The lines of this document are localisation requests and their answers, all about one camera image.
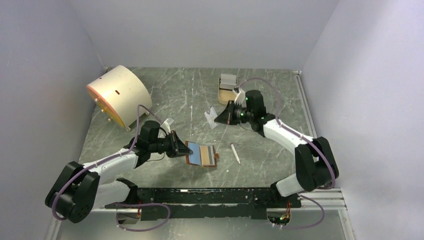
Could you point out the beige card tray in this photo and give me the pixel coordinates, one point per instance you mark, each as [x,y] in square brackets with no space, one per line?
[225,95]

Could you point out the white grey striped card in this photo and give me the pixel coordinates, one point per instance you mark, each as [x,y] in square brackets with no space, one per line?
[210,116]

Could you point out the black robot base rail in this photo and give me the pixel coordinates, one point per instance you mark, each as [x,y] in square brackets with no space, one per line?
[190,203]

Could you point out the red capped white marker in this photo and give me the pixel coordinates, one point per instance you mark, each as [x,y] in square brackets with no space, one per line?
[235,153]

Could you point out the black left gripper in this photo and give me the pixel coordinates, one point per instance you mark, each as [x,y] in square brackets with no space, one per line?
[178,147]

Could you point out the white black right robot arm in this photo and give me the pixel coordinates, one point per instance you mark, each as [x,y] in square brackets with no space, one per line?
[315,165]

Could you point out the beige cylindrical drum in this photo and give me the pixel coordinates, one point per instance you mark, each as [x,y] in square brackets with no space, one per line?
[118,92]

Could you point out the brown leather card holder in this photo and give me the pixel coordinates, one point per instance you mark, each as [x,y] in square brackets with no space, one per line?
[194,157]

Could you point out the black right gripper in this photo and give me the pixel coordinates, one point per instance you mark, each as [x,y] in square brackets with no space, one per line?
[226,117]

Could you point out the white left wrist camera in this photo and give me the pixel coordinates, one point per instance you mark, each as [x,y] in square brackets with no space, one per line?
[166,125]

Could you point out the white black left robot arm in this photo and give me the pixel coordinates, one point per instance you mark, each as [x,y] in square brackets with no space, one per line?
[80,188]

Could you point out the white cards in tray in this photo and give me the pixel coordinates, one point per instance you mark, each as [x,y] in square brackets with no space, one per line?
[228,81]

